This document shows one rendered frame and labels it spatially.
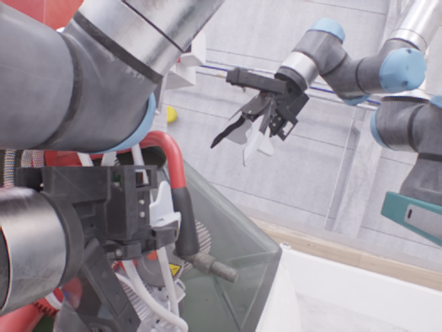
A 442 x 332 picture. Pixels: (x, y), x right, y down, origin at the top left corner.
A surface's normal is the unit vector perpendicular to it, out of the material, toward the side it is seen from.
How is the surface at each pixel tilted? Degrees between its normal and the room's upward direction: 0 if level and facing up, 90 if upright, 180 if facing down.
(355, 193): 90
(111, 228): 90
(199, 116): 90
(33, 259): 75
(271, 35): 90
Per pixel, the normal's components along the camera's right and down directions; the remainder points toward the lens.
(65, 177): 0.96, -0.04
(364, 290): -0.33, -0.04
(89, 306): -0.23, 0.47
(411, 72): 0.31, 0.13
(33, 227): 0.82, -0.52
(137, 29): 0.38, 0.47
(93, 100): 0.94, 0.27
